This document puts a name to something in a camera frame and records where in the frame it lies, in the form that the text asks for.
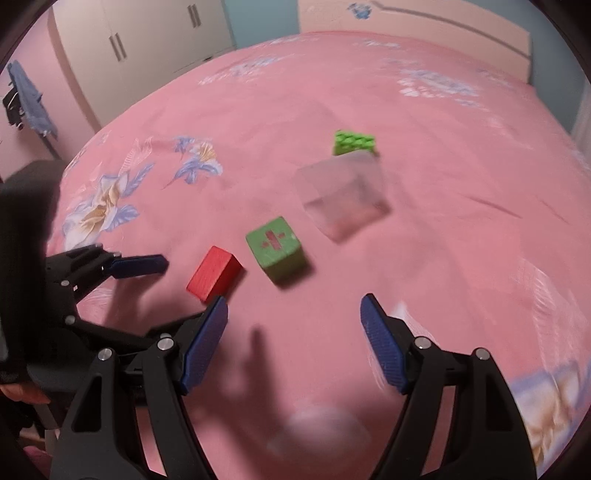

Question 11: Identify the white wardrobe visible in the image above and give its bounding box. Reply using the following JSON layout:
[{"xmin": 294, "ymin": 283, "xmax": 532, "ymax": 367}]
[{"xmin": 48, "ymin": 0, "xmax": 237, "ymax": 133}]

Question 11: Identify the clear plastic box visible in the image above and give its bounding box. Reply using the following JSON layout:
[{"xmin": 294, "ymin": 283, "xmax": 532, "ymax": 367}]
[{"xmin": 294, "ymin": 152, "xmax": 391, "ymax": 243}]

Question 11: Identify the blue hanging cloth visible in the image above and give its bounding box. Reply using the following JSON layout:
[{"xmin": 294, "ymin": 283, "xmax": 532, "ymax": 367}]
[{"xmin": 7, "ymin": 60, "xmax": 59, "ymax": 140}]

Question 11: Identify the red wooden block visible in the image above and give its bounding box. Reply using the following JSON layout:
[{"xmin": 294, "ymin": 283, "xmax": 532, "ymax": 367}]
[{"xmin": 186, "ymin": 246, "xmax": 245, "ymax": 304}]

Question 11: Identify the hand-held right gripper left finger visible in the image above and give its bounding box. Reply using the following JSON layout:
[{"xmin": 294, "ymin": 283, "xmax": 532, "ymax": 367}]
[{"xmin": 48, "ymin": 295, "xmax": 229, "ymax": 480}]

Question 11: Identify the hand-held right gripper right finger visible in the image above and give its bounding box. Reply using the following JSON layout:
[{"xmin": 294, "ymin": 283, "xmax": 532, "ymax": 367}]
[{"xmin": 360, "ymin": 293, "xmax": 539, "ymax": 480}]

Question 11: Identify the pink floral blanket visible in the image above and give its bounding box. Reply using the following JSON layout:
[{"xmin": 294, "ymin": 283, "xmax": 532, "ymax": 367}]
[{"xmin": 46, "ymin": 30, "xmax": 591, "ymax": 480}]

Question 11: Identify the green studded block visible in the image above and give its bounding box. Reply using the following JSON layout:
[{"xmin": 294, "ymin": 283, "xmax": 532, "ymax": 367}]
[{"xmin": 332, "ymin": 130, "xmax": 380, "ymax": 158}]

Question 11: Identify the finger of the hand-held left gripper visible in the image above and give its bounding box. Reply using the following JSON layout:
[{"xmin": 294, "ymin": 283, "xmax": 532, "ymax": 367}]
[
  {"xmin": 46, "ymin": 244, "xmax": 170, "ymax": 303},
  {"xmin": 65, "ymin": 311, "xmax": 208, "ymax": 358}
]

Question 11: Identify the person's left hand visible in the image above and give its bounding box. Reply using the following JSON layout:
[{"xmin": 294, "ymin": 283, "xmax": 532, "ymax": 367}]
[{"xmin": 0, "ymin": 381, "xmax": 52, "ymax": 407}]

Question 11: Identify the green cube with red signs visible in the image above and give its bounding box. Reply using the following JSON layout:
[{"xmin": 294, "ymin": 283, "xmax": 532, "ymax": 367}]
[{"xmin": 245, "ymin": 216, "xmax": 308, "ymax": 284}]

